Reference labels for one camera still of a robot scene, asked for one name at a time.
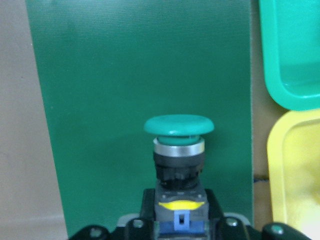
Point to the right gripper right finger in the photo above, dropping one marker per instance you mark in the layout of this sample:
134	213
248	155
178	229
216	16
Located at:
214	209

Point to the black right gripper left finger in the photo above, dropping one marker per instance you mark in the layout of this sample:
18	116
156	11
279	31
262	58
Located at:
147	210

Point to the yellow plastic tray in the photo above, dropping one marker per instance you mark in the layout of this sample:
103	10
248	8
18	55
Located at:
293	153

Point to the green conveyor belt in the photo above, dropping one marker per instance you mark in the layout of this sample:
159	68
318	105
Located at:
107	66

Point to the green plastic tray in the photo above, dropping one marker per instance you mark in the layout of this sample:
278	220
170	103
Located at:
290	35

